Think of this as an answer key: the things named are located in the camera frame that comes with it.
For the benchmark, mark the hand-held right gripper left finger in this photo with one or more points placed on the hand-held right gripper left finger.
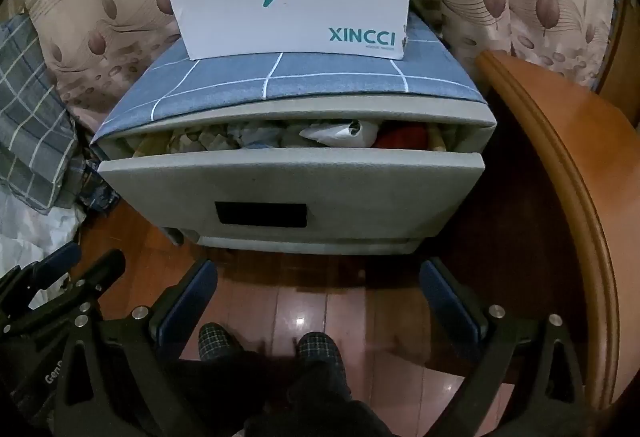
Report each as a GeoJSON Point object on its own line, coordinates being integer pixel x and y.
{"type": "Point", "coordinates": [189, 299]}

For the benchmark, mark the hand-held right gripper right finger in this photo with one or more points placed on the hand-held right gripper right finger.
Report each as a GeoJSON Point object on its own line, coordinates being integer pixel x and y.
{"type": "Point", "coordinates": [450, 302]}

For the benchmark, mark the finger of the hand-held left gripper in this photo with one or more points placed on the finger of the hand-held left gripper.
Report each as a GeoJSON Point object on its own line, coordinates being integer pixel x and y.
{"type": "Point", "coordinates": [62, 258]}
{"type": "Point", "coordinates": [102, 269]}

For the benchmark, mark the red sock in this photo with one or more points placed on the red sock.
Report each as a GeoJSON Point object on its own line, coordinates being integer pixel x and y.
{"type": "Point", "coordinates": [402, 137]}

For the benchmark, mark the white plastic bag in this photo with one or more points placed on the white plastic bag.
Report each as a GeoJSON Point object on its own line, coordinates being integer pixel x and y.
{"type": "Point", "coordinates": [30, 237]}

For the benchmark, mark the person's left plaid slipper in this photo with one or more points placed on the person's left plaid slipper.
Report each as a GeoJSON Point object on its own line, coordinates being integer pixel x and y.
{"type": "Point", "coordinates": [217, 342]}

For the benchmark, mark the person's plaid slipper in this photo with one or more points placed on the person's plaid slipper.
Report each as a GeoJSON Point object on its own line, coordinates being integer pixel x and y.
{"type": "Point", "coordinates": [217, 342]}
{"type": "Point", "coordinates": [320, 348]}

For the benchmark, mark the dark blue printed bag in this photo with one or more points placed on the dark blue printed bag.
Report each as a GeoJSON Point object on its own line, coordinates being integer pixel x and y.
{"type": "Point", "coordinates": [95, 187]}

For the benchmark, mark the person's dark trousers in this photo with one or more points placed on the person's dark trousers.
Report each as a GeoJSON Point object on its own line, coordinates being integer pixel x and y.
{"type": "Point", "coordinates": [280, 397]}

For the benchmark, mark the person's right plaid slipper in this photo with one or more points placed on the person's right plaid slipper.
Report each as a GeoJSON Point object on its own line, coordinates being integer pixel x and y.
{"type": "Point", "coordinates": [320, 348]}

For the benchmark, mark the grey plaid blanket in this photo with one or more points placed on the grey plaid blanket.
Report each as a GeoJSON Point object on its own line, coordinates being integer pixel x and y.
{"type": "Point", "coordinates": [30, 117]}

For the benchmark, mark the floral patterned cloth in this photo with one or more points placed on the floral patterned cloth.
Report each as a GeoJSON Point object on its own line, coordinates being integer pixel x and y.
{"type": "Point", "coordinates": [192, 139]}

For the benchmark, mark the grey nightstand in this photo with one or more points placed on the grey nightstand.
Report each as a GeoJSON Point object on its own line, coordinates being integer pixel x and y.
{"type": "Point", "coordinates": [400, 106]}

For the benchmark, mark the light blue folded sock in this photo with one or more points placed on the light blue folded sock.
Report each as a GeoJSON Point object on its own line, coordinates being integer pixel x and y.
{"type": "Point", "coordinates": [340, 132]}

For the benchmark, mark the blue checked cloth cover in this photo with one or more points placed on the blue checked cloth cover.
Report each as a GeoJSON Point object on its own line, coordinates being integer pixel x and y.
{"type": "Point", "coordinates": [225, 82]}

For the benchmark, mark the white box with teal print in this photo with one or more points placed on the white box with teal print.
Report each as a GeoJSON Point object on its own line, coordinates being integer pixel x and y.
{"type": "Point", "coordinates": [300, 12]}

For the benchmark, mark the brown wooden post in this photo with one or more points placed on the brown wooden post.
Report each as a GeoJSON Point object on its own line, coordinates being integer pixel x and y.
{"type": "Point", "coordinates": [620, 67]}

